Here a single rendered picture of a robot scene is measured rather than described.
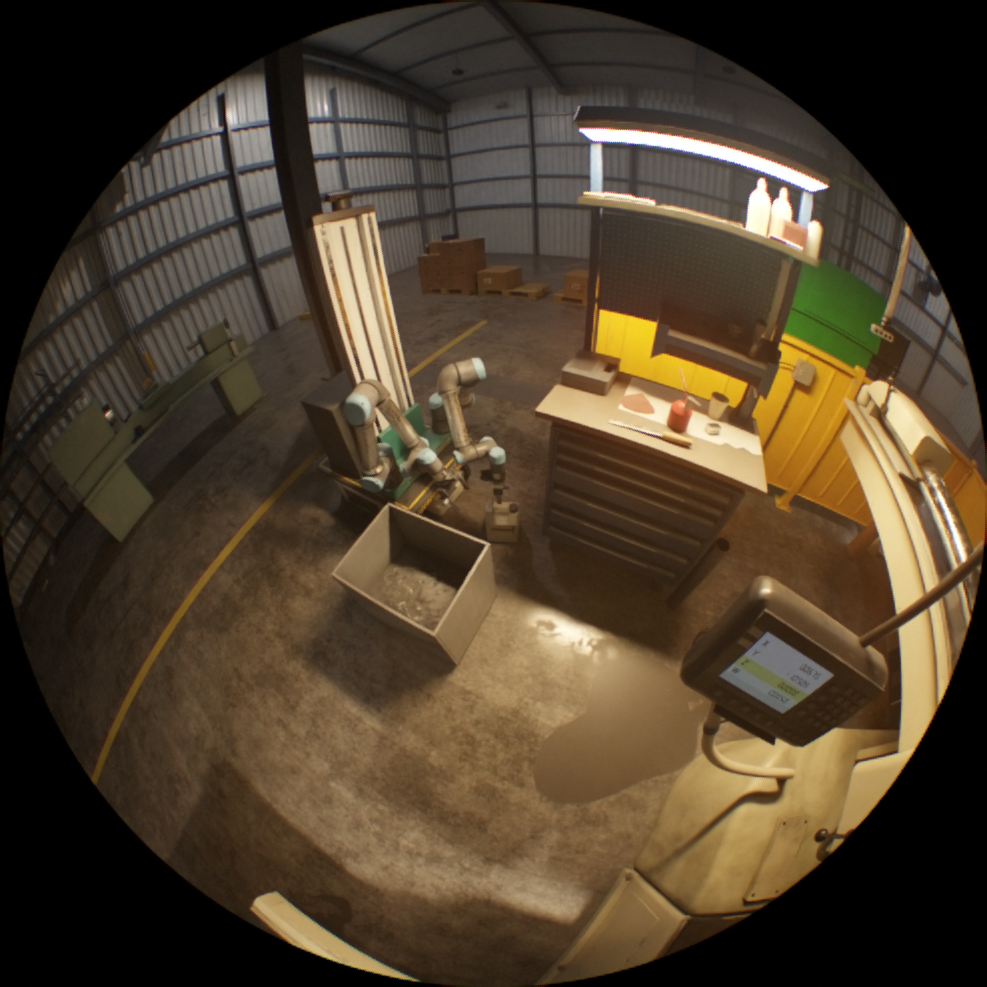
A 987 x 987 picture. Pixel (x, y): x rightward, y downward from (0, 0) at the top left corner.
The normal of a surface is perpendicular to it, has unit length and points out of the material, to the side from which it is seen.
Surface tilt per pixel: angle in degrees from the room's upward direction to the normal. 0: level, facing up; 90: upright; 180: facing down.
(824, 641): 15
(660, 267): 90
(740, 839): 0
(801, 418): 90
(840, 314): 84
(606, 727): 0
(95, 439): 90
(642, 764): 0
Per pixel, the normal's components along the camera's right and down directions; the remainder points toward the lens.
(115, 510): 0.90, 0.29
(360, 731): -0.06, -0.66
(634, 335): -0.44, 0.69
